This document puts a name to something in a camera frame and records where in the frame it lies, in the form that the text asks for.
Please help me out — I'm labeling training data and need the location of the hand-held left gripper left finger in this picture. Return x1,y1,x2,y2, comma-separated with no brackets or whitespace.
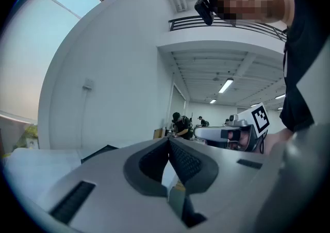
35,136,186,233

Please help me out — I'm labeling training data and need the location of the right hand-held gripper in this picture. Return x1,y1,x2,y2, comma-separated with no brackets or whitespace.
193,102,270,153

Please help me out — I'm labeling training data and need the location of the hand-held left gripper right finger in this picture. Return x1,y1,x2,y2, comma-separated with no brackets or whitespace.
168,136,282,233

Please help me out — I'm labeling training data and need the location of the person's right forearm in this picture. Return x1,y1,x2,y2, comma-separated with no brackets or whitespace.
264,127,294,156

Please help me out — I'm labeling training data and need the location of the yellow box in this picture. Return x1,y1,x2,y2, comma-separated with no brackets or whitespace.
15,125,40,149

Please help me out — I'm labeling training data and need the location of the light blue tablecloth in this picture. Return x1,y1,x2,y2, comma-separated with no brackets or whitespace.
2,146,124,203

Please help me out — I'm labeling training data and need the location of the black balcony railing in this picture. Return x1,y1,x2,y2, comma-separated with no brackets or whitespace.
168,15,288,43

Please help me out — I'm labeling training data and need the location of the person's black t-shirt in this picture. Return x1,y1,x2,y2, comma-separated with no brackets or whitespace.
279,0,330,132

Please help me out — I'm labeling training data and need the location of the white window blind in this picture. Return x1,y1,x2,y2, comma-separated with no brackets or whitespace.
0,0,82,122

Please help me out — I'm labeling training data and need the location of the white wall cable conduit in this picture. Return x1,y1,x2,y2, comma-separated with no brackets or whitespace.
80,88,89,148

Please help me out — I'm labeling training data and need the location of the black head-worn camera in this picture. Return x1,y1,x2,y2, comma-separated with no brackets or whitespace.
194,0,216,26

